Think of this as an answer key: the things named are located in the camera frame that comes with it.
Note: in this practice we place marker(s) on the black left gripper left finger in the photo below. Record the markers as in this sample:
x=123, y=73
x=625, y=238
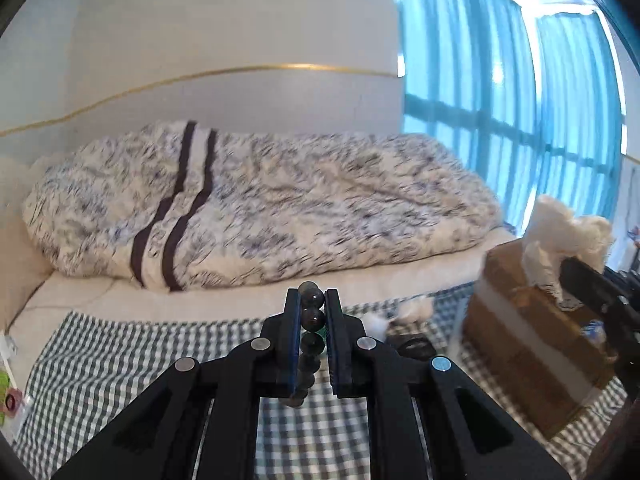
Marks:
x=198, y=420

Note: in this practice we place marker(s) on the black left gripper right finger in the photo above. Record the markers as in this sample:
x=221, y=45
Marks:
x=427, y=419

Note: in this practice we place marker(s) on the white lace cloth bundle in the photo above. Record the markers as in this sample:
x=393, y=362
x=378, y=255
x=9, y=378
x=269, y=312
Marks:
x=554, y=234

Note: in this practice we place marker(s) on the white garlic-shaped object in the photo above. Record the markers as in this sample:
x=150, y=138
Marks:
x=416, y=310

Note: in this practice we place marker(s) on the brown cardboard box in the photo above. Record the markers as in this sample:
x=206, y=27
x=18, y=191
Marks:
x=537, y=353

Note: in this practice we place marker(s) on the green toy car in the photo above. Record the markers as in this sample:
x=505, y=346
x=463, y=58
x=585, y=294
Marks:
x=11, y=399

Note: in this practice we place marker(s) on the blue curtain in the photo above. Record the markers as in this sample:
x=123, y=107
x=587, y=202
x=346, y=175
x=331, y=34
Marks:
x=527, y=98

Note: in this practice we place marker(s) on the floral white duvet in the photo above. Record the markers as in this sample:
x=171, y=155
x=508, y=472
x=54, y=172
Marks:
x=177, y=206

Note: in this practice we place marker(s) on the beige pillow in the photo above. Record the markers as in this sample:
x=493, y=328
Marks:
x=23, y=268

